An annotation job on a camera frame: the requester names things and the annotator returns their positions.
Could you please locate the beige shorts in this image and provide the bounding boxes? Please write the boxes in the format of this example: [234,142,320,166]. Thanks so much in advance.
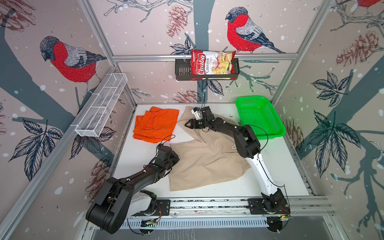
[170,106,251,192]

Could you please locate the orange shorts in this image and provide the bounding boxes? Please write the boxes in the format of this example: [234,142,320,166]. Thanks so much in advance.
[133,107,179,144]

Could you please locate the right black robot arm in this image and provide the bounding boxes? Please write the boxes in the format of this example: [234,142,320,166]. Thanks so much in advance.
[185,107,291,215]

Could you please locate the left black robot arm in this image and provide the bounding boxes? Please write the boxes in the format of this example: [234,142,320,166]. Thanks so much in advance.
[86,144,180,234]

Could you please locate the green plastic basket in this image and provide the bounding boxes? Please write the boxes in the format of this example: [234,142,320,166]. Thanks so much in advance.
[236,96,286,140]

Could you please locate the red cassava chips bag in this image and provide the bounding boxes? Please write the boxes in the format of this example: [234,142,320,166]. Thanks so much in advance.
[191,50,236,76]

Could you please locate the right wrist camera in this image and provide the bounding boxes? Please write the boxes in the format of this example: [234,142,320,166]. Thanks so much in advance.
[191,108,203,120]

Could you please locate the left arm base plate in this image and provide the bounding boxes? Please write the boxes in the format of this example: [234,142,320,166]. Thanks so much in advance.
[144,200,171,217]

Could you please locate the black wall basket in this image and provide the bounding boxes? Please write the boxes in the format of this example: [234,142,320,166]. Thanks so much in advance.
[175,59,240,81]

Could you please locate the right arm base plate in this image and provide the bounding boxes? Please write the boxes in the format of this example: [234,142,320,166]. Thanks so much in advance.
[248,198,291,215]

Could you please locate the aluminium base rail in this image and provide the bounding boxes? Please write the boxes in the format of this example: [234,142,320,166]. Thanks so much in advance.
[157,196,335,218]

